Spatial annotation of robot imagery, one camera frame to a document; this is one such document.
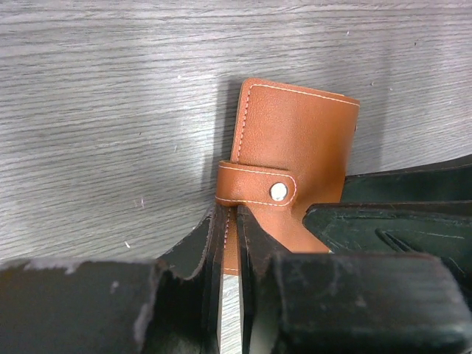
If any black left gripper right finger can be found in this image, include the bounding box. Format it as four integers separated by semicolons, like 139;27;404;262
237;206;471;353

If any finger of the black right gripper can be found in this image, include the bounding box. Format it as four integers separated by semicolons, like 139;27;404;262
303;201;471;284
341;155;471;203

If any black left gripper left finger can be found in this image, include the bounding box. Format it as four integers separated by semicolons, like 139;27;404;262
1;205;229;353

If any brown leather card holder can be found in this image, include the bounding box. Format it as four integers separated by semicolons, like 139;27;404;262
215;78;360;275

